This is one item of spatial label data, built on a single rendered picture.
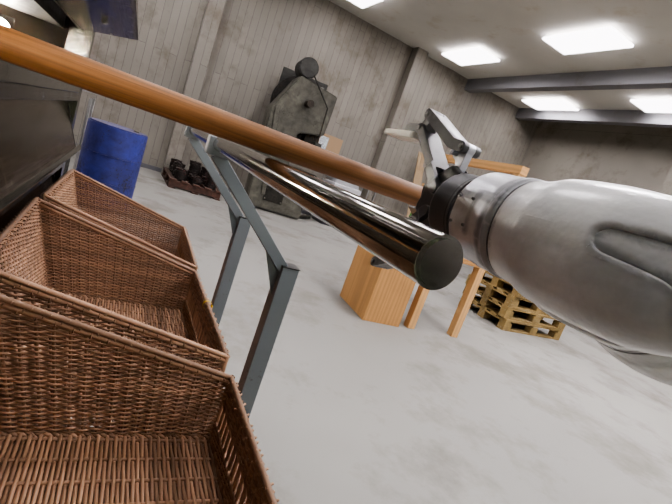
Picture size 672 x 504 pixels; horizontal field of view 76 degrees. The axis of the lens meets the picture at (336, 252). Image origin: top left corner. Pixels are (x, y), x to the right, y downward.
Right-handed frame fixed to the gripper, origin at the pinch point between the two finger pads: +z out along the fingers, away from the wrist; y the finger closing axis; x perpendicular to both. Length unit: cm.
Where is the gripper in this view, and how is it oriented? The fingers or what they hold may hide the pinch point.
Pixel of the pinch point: (379, 182)
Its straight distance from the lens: 60.8
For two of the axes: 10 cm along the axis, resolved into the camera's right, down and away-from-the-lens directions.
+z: -4.0, -3.0, 8.7
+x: 8.6, 2.2, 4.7
